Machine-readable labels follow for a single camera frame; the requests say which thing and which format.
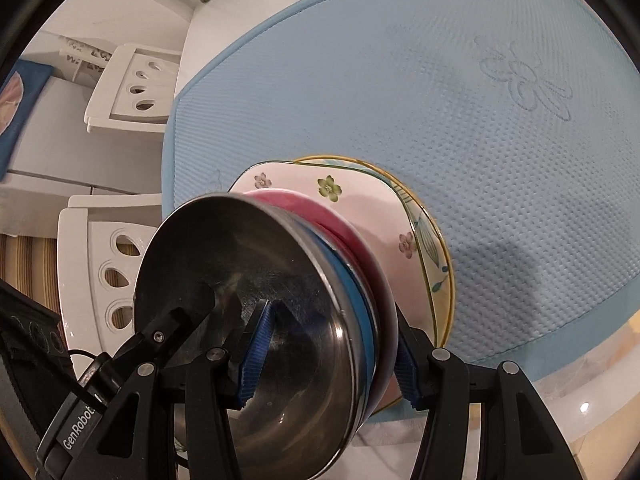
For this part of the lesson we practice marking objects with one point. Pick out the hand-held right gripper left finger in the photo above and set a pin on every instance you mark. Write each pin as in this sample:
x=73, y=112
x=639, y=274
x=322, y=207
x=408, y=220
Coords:
x=255, y=350

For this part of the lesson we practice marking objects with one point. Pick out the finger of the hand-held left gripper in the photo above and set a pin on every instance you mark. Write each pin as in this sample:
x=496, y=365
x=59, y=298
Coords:
x=160, y=332

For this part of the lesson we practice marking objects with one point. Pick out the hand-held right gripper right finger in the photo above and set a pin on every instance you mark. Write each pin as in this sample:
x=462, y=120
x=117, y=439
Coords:
x=407, y=380

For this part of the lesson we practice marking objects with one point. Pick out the blue steel-lined bowl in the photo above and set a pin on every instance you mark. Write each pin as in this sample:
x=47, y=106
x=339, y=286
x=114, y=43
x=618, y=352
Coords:
x=280, y=270

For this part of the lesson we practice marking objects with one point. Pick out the round yellow-rimmed plate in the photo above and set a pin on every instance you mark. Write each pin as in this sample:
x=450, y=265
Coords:
x=435, y=255

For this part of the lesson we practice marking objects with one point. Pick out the magenta steel-lined bowl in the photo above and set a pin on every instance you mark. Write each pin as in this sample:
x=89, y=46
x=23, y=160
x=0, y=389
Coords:
x=330, y=220

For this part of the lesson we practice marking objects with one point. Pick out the square white floral plate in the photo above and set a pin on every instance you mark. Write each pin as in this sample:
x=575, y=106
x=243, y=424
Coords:
x=370, y=210

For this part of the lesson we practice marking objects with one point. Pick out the white carved dining chair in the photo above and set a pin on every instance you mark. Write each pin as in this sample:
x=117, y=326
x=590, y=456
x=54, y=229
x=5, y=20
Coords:
x=80, y=260
x=120, y=110

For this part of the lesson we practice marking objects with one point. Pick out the striped floor rug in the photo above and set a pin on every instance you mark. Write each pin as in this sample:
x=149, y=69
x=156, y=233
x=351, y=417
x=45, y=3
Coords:
x=30, y=265

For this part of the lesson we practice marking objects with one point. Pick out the blue printed board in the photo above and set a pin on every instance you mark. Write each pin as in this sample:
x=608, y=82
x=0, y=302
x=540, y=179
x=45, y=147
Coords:
x=25, y=105

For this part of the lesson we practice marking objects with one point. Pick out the white lattice cabinet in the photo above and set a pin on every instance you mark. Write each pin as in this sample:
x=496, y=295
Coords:
x=80, y=57

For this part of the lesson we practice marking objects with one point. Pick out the light blue textured mat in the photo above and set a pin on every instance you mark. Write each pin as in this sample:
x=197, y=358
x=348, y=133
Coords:
x=400, y=85

